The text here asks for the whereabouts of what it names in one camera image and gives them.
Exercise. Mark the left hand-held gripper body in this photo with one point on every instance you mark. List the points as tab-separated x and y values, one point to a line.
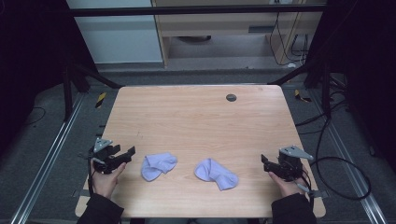
102	158

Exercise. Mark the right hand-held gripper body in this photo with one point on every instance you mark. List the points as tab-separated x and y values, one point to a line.
290	166

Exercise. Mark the light purple sock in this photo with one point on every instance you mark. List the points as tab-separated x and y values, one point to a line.
216	174
157	165

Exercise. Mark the person's right hand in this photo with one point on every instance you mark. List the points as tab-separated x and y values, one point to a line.
288	188

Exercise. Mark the person's left hand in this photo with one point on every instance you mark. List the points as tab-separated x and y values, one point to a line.
105	184

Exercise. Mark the grey tape strip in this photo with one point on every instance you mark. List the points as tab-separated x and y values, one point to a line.
320	194
81	193

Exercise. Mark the yellow black hazard tape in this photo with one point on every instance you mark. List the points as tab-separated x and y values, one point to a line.
100	100
301	96

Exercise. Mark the grey table grommet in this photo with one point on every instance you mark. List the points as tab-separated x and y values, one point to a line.
231	97

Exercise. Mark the black metal stand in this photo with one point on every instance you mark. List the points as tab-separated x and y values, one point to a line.
67	96
326	90

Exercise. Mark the white cabinet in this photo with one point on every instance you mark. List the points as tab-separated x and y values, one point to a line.
118	40

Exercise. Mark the black curtain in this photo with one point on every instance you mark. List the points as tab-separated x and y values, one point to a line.
370	77
31	62

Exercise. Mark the light wooden desk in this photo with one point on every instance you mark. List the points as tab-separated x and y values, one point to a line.
218	23

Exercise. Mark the metal floor rail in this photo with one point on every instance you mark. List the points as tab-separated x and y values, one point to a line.
51	152
351	168

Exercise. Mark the black horizontal frame bar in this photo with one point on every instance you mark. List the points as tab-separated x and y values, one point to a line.
193	10

